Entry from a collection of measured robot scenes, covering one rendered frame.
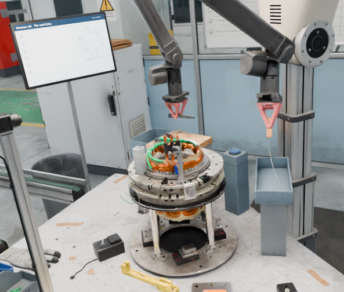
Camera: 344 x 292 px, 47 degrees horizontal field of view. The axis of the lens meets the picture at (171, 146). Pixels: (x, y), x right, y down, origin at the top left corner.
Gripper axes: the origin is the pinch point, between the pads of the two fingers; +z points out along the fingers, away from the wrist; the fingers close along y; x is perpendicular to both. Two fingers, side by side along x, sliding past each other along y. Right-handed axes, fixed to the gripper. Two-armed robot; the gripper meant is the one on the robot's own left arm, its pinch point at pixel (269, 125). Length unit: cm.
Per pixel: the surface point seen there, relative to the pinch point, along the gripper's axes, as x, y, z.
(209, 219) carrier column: -19.4, -2.4, 30.3
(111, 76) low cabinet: -161, -170, -59
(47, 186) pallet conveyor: -120, -44, 27
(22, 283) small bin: -77, 18, 53
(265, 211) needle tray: -2.0, -6.6, 27.0
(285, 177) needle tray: 3.2, -13.4, 16.3
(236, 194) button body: -17.0, -30.2, 24.4
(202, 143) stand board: -30.3, -27.0, 4.5
